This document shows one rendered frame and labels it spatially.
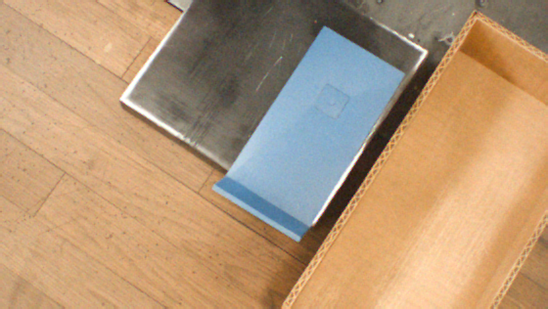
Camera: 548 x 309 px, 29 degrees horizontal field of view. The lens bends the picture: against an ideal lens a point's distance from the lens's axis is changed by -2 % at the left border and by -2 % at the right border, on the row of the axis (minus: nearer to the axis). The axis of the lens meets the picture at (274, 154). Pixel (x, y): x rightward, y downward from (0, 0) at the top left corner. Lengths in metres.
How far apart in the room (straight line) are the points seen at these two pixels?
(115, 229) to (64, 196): 0.05
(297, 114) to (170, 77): 0.10
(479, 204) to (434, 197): 0.03
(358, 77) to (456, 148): 0.09
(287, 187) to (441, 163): 0.12
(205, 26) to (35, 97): 0.14
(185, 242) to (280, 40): 0.16
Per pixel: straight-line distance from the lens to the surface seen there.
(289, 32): 0.81
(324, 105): 0.79
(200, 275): 0.78
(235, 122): 0.78
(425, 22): 0.84
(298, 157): 0.77
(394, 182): 0.80
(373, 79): 0.80
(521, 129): 0.83
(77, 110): 0.81
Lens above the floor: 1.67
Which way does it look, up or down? 75 degrees down
